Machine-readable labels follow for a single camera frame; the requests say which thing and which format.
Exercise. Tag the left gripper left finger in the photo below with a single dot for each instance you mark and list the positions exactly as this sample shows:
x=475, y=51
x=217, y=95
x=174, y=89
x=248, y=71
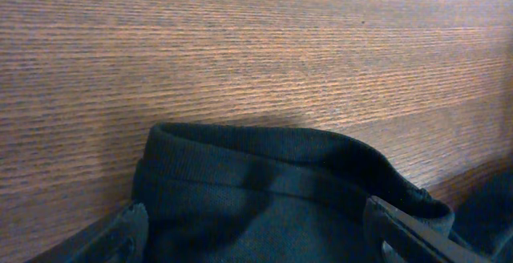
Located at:
x=119, y=237

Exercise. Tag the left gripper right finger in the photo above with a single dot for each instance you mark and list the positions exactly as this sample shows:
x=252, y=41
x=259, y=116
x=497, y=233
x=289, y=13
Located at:
x=412, y=240

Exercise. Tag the black t-shirt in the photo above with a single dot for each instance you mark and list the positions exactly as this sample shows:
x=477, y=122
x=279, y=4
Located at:
x=266, y=194

